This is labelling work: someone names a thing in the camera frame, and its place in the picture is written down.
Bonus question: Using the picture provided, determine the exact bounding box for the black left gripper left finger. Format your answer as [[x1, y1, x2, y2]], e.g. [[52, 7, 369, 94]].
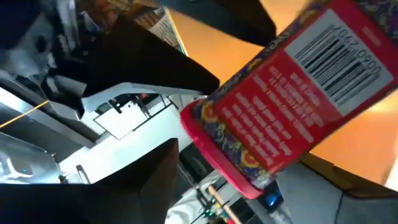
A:
[[95, 138, 180, 224]]

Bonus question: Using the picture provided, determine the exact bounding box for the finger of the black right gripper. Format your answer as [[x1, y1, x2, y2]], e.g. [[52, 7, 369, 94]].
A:
[[82, 15, 221, 98], [158, 0, 277, 47]]

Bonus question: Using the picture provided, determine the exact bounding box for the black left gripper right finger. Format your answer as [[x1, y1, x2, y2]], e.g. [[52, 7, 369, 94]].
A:
[[273, 152, 398, 224]]

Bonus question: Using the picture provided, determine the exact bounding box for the red-lid patterned spice tin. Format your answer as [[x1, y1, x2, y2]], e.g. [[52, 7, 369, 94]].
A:
[[179, 0, 398, 200]]

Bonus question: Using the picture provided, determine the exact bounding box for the brown seasoning packet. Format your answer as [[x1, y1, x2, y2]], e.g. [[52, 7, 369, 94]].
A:
[[105, 0, 189, 56]]

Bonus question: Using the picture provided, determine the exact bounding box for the wooden dowel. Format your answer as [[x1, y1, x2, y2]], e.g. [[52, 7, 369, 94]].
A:
[[207, 184, 243, 224]]

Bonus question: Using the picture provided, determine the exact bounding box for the yellow hanging cable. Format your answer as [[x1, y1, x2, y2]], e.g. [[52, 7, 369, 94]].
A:
[[0, 99, 50, 129]]

